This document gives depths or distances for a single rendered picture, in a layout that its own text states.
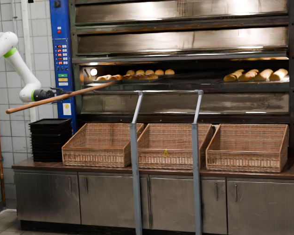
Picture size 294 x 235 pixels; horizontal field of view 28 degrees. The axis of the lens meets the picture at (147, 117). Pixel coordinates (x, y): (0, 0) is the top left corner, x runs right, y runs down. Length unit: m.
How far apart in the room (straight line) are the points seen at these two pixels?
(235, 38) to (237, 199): 1.29
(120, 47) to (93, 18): 0.35
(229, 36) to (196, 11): 0.33
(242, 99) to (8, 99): 2.18
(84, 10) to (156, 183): 1.65
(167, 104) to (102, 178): 0.85
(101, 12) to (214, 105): 1.26
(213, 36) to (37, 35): 1.60
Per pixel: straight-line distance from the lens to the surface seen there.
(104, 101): 5.14
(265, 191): 4.33
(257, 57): 4.57
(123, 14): 5.00
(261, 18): 4.70
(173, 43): 4.86
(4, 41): 4.29
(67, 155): 4.81
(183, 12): 4.83
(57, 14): 5.23
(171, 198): 4.51
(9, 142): 5.66
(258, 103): 4.76
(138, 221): 4.59
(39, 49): 5.36
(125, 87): 5.04
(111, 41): 5.06
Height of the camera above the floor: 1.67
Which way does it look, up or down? 9 degrees down
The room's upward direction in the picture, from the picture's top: 3 degrees counter-clockwise
